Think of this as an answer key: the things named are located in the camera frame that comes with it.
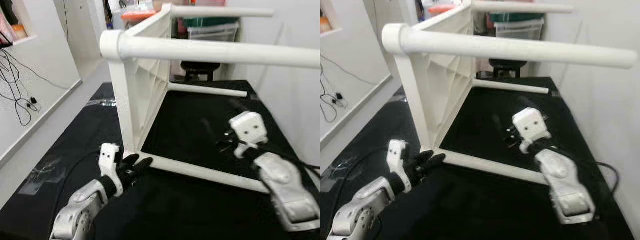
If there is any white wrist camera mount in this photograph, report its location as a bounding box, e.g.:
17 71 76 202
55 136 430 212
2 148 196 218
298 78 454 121
98 143 123 198
512 107 552 153
229 111 268 158
387 140 412 193

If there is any black stool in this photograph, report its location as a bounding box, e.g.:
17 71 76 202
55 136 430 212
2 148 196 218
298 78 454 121
489 58 526 79
180 61 221 82

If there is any looped black wall cable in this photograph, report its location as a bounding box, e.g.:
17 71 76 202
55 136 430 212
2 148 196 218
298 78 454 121
0 52 41 127
320 75 351 123

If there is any clear plastic storage box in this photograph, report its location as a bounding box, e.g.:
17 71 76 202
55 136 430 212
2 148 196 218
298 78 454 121
494 19 545 38
187 22 240 42

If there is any white plastic ribbed table top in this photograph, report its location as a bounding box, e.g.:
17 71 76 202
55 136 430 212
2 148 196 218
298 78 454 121
382 2 476 153
100 4 173 158

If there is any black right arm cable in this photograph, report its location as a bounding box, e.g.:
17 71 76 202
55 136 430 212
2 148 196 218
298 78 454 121
592 160 622 196

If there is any long thin black wall cable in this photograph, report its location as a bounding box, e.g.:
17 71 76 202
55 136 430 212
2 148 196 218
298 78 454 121
0 47 71 91
320 54 391 87

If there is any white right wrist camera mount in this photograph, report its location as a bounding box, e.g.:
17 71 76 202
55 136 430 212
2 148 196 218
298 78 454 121
512 107 552 153
229 111 268 158

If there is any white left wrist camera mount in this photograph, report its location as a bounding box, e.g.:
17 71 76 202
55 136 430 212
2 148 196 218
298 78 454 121
98 143 123 198
387 140 412 193

